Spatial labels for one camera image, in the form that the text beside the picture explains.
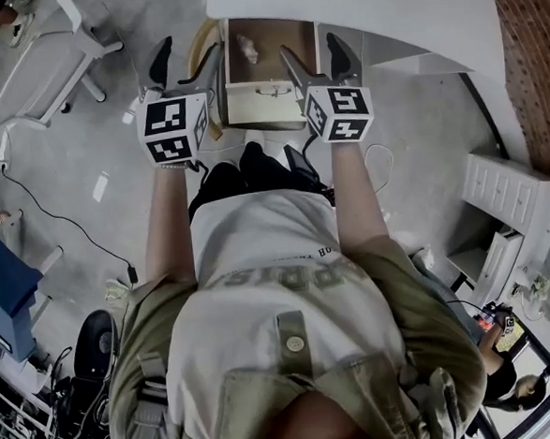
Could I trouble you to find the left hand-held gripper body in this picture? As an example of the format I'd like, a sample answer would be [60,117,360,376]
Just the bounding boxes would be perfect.
[132,82,215,171]

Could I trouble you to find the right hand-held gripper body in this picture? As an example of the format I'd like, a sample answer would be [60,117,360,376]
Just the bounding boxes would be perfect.
[302,81,377,146]

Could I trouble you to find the white tissue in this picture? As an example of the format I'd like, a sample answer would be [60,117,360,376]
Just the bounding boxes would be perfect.
[235,32,261,67]

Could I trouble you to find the wooden drawer with cream front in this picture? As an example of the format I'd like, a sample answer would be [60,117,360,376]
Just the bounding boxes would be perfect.
[219,12,324,137]

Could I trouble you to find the person's right forearm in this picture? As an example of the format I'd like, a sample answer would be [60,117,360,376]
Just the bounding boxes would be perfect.
[327,137,401,254]

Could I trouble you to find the person's left forearm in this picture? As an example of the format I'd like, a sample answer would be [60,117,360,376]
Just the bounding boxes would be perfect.
[138,161,206,290]

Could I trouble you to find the light wooden chair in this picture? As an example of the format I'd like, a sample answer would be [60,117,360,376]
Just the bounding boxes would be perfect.
[185,19,232,141]

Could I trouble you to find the black handheld device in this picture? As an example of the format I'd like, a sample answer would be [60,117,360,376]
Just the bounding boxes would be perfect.
[282,141,321,187]

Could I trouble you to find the person's black trouser legs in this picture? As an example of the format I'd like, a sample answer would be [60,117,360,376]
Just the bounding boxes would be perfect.
[184,137,325,221]

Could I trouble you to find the person's white printed t-shirt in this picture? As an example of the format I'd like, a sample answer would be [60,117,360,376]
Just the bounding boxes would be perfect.
[154,181,414,439]

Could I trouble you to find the white power strip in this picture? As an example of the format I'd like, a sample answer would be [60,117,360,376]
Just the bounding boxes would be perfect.
[0,127,13,174]

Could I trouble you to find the white cabinet with shelves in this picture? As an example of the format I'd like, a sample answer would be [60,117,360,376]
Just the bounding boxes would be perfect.
[439,144,550,326]

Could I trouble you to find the person's olive overshirt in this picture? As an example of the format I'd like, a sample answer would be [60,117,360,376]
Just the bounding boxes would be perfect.
[97,227,491,439]

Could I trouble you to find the black round stool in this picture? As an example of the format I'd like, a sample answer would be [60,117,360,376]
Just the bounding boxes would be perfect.
[68,307,124,385]

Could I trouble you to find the blue box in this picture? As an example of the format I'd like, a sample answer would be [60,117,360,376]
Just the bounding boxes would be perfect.
[0,217,52,364]

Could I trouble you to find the small potted plant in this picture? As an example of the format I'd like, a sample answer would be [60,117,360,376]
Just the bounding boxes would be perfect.
[526,272,550,301]

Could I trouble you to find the white bead bracelet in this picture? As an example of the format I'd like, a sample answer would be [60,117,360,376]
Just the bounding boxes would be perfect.
[159,159,194,173]

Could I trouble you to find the thin white cable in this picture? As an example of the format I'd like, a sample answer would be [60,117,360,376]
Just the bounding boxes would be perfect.
[362,141,397,196]

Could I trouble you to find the white frame table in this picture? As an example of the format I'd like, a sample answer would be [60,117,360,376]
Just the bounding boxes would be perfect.
[0,0,132,151]

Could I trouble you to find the black floor cable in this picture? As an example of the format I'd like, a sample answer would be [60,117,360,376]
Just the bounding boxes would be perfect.
[0,143,140,291]

